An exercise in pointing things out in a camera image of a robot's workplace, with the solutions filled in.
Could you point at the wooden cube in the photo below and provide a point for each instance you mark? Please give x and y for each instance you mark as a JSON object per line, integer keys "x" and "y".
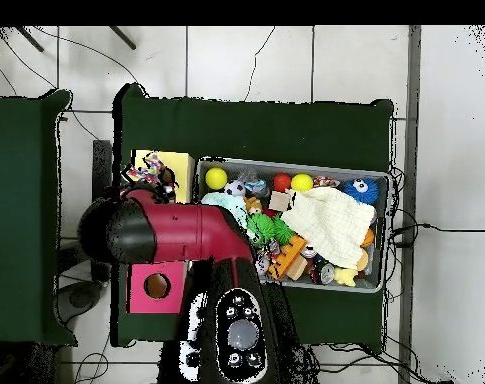
{"x": 280, "y": 201}

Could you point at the orange plastic building block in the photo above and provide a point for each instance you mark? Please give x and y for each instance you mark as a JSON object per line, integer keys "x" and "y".
{"x": 286, "y": 258}

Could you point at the cream waffle cloth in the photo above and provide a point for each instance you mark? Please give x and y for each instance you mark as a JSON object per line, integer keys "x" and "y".
{"x": 330, "y": 224}

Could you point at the small soccer ball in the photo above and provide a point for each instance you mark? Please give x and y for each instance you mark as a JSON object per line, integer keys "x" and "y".
{"x": 235, "y": 188}

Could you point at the shallow mesh bin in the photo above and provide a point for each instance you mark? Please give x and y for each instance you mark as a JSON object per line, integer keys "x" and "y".
{"x": 368, "y": 284}

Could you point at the blue spiky toy with eyes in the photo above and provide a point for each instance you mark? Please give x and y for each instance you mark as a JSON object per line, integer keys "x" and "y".
{"x": 362, "y": 191}

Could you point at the yellow ball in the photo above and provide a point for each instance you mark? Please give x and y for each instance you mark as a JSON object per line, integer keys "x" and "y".
{"x": 216, "y": 178}
{"x": 302, "y": 182}

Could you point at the orange ball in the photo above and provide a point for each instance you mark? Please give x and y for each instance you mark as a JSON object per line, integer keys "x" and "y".
{"x": 282, "y": 182}

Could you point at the wooden box with three holes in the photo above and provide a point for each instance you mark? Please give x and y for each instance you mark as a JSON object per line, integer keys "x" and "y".
{"x": 184, "y": 176}

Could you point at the mint waffle cloth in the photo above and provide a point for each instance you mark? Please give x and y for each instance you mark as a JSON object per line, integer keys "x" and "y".
{"x": 230, "y": 202}

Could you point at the dark green tablecloth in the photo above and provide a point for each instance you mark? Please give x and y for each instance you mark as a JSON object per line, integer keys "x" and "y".
{"x": 22, "y": 220}
{"x": 250, "y": 128}

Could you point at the green spiky toy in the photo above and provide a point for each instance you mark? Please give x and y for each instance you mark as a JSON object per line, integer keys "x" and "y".
{"x": 266, "y": 226}

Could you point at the black tripod leg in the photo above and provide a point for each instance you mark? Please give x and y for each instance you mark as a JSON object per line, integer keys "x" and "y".
{"x": 30, "y": 39}
{"x": 122, "y": 38}

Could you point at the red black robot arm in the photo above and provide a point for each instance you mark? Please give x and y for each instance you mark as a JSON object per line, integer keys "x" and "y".
{"x": 186, "y": 236}

